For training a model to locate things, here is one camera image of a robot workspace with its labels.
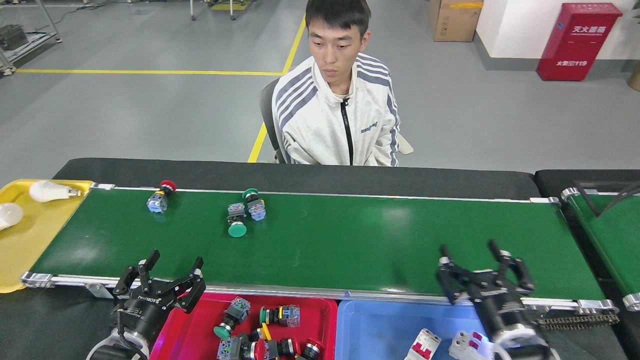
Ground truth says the red plastic tray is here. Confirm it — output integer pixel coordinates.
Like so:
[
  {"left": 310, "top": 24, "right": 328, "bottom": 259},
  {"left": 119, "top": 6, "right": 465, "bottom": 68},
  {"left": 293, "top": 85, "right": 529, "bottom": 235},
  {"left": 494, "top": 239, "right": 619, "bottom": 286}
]
[{"left": 149, "top": 292, "right": 339, "bottom": 360}]

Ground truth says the brown cardboard box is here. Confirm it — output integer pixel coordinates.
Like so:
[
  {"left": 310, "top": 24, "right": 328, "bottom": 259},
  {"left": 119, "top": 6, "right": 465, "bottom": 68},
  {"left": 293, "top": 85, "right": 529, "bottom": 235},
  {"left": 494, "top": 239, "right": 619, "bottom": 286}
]
[{"left": 429, "top": 0, "right": 484, "bottom": 43}]

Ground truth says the person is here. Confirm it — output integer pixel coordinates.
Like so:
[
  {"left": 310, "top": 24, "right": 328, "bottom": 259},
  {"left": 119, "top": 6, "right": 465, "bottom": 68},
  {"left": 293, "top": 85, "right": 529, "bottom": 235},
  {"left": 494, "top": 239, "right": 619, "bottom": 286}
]
[{"left": 271, "top": 0, "right": 401, "bottom": 167}]

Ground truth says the long green conveyor belt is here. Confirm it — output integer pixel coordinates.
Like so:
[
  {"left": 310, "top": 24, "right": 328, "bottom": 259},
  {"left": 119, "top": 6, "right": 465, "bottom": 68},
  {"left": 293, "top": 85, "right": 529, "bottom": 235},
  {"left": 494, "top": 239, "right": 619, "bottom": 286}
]
[{"left": 20, "top": 182, "right": 621, "bottom": 313}]

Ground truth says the white light bulb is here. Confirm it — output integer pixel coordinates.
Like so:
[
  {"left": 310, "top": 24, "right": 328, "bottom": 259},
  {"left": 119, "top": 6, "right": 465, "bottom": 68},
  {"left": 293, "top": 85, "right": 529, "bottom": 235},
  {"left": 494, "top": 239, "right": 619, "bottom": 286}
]
[
  {"left": 0, "top": 202, "right": 24, "bottom": 232},
  {"left": 28, "top": 180, "right": 82, "bottom": 203}
]

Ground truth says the potted green plant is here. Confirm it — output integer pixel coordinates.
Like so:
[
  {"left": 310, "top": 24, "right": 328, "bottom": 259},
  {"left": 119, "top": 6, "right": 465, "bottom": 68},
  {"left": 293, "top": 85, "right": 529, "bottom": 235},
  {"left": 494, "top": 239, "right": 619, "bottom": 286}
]
[{"left": 628, "top": 5, "right": 640, "bottom": 92}]

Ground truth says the white circuit breaker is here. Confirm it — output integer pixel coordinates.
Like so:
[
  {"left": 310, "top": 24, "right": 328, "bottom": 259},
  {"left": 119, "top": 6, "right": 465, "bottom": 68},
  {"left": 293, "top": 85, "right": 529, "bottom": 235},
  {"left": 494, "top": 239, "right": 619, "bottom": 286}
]
[
  {"left": 404, "top": 328, "right": 442, "bottom": 360},
  {"left": 448, "top": 330, "right": 496, "bottom": 360}
]

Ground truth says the green mushroom button switch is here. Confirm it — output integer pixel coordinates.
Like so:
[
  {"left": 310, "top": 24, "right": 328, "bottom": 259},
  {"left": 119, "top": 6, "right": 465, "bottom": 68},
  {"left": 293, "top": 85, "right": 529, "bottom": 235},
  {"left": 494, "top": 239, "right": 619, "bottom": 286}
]
[{"left": 226, "top": 202, "right": 248, "bottom": 238}]

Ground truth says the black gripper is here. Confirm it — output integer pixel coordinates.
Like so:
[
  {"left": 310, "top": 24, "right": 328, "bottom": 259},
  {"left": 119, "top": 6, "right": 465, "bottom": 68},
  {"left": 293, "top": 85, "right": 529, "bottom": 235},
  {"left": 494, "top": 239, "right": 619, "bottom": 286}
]
[
  {"left": 114, "top": 250, "right": 207, "bottom": 346},
  {"left": 436, "top": 240, "right": 535, "bottom": 338}
]

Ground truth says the black box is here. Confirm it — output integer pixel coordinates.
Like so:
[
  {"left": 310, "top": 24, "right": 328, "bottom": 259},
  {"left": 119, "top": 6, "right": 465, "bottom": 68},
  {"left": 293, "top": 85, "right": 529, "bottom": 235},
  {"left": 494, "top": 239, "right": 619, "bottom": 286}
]
[{"left": 0, "top": 24, "right": 29, "bottom": 51}]

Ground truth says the blue plastic tray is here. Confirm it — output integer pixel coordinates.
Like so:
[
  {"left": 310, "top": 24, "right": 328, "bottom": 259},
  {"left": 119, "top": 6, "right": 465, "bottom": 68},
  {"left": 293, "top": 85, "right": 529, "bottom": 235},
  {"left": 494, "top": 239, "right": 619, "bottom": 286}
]
[{"left": 334, "top": 299, "right": 501, "bottom": 360}]

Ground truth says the yellow plastic tray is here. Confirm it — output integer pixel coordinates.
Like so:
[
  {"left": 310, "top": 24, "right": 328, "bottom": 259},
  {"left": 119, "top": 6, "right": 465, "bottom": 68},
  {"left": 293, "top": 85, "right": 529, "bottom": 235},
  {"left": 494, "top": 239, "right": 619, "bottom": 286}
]
[{"left": 0, "top": 179, "right": 94, "bottom": 294}]

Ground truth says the white wheeled stand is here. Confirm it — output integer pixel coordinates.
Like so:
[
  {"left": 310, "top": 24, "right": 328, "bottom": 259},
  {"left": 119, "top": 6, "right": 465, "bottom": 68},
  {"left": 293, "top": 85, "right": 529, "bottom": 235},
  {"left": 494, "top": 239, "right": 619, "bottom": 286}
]
[{"left": 190, "top": 0, "right": 251, "bottom": 21}]

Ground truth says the red fire extinguisher box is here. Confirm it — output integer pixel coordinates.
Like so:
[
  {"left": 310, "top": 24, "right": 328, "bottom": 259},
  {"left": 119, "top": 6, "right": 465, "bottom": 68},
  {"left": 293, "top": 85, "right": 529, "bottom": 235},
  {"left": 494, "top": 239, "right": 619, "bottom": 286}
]
[{"left": 536, "top": 2, "right": 623, "bottom": 82}]

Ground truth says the yellow push button switch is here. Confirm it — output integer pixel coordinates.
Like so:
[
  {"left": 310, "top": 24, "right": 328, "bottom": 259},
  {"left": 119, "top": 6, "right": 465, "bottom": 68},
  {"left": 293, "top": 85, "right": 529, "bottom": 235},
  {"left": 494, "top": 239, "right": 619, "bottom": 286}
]
[{"left": 217, "top": 322, "right": 272, "bottom": 360}]

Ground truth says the grey office chair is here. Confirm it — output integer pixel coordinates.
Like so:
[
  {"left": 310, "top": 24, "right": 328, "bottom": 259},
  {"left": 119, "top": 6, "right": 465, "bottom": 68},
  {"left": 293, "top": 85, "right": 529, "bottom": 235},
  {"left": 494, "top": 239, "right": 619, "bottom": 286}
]
[{"left": 259, "top": 77, "right": 415, "bottom": 165}]

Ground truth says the black cable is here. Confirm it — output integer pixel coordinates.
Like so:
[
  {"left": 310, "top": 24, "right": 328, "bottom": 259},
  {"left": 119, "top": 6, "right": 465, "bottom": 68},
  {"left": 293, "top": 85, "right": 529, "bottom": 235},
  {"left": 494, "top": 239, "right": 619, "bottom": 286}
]
[{"left": 599, "top": 184, "right": 640, "bottom": 218}]

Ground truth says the black conveyor drive chain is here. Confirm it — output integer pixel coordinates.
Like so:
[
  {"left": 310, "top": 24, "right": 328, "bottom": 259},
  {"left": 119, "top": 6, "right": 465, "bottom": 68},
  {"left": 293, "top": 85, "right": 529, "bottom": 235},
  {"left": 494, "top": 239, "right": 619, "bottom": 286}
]
[{"left": 530, "top": 310, "right": 621, "bottom": 331}]

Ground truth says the short green conveyor belt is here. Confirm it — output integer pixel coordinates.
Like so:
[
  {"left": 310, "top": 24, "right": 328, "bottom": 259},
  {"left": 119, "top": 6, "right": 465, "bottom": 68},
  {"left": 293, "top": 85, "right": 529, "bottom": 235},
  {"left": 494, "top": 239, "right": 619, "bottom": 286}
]
[{"left": 561, "top": 186, "right": 640, "bottom": 312}]

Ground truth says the metal frame cart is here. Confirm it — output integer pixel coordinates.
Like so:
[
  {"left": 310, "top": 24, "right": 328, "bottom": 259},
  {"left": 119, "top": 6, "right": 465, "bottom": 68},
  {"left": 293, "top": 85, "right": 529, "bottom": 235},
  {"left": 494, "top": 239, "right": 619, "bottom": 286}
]
[{"left": 0, "top": 0, "right": 63, "bottom": 77}]

